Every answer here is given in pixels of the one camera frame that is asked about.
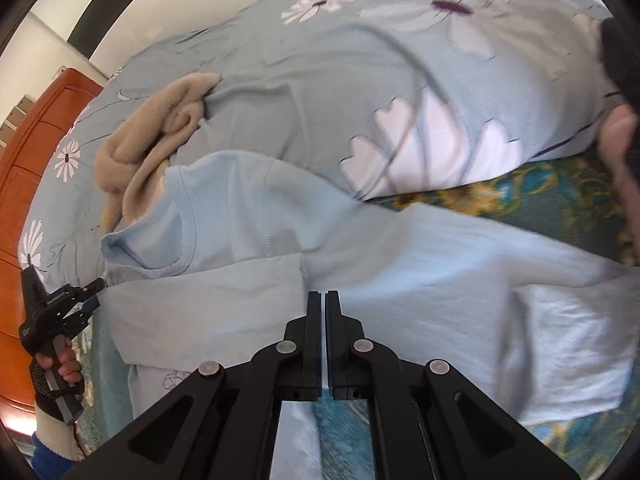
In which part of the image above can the light blue floral quilt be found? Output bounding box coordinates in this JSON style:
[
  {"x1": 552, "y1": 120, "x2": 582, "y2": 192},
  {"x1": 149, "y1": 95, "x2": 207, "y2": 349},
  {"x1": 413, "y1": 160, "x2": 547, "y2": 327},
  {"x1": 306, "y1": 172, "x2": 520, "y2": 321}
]
[{"x1": 17, "y1": 0, "x2": 626, "y2": 286}]

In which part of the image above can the person's left hand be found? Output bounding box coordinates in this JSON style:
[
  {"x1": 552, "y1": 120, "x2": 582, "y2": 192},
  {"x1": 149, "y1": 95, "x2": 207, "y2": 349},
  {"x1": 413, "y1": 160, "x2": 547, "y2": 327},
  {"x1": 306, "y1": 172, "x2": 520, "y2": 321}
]
[{"x1": 30, "y1": 346, "x2": 85, "y2": 412}]

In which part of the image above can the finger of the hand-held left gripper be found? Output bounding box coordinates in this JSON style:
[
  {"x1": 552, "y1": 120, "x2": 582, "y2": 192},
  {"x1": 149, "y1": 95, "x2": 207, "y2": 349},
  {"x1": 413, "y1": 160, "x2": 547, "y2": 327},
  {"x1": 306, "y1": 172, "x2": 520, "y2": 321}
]
[
  {"x1": 75, "y1": 278, "x2": 107, "y2": 302},
  {"x1": 65, "y1": 299, "x2": 99, "y2": 337}
]

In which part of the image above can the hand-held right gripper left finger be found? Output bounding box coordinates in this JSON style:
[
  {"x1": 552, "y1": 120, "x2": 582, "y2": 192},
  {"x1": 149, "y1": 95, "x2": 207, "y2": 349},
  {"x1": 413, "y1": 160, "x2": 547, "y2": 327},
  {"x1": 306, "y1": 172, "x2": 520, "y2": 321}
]
[{"x1": 62, "y1": 290, "x2": 324, "y2": 480}]

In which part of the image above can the white and black wardrobe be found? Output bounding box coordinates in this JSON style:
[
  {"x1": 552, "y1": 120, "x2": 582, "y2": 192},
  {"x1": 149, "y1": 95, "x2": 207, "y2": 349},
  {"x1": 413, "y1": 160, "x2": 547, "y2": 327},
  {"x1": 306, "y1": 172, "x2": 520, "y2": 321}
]
[{"x1": 65, "y1": 0, "x2": 301, "y2": 81}]

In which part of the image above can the light blue shirt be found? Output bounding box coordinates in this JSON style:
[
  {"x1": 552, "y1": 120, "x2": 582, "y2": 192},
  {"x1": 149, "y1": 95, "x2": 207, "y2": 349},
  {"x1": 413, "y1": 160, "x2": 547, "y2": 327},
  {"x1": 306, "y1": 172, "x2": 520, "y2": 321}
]
[{"x1": 100, "y1": 150, "x2": 640, "y2": 480}]

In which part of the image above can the beige knit sweater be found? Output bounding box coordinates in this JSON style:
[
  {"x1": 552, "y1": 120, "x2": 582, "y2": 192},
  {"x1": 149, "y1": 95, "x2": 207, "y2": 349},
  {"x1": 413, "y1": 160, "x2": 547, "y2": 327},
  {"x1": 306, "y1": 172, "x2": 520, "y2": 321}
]
[{"x1": 95, "y1": 72, "x2": 223, "y2": 226}]

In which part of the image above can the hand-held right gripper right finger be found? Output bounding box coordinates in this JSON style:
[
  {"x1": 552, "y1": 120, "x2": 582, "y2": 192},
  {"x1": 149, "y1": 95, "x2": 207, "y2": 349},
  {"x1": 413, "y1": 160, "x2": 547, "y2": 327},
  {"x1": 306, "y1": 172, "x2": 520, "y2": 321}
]
[{"x1": 325, "y1": 290, "x2": 582, "y2": 480}]

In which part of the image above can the row of wall frames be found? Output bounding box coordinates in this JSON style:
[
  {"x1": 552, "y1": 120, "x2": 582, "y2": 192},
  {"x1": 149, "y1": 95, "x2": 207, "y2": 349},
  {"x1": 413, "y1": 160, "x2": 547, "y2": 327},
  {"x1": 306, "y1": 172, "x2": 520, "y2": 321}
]
[{"x1": 0, "y1": 92, "x2": 32, "y2": 147}]

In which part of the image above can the teal floral blanket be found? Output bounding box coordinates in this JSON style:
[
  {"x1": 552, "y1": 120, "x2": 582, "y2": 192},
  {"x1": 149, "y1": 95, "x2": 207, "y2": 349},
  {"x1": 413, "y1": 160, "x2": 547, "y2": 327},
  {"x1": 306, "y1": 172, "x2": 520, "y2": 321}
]
[{"x1": 70, "y1": 152, "x2": 640, "y2": 480}]

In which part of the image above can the person's leg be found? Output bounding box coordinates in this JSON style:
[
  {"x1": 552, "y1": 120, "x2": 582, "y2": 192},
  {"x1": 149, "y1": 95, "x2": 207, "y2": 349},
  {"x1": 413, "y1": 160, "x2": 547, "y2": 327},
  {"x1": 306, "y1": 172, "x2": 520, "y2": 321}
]
[{"x1": 598, "y1": 102, "x2": 640, "y2": 266}]

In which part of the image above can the orange wooden bed frame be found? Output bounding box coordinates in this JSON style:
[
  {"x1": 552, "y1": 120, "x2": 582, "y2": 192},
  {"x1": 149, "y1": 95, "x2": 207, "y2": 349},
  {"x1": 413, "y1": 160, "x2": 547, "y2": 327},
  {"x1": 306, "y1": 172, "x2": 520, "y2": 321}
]
[{"x1": 0, "y1": 67, "x2": 107, "y2": 413}]

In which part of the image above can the person's left forearm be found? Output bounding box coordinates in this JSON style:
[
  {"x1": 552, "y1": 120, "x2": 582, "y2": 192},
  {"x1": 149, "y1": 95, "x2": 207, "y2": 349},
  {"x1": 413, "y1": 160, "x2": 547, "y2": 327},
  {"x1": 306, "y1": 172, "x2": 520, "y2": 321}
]
[{"x1": 30, "y1": 400, "x2": 83, "y2": 480}]

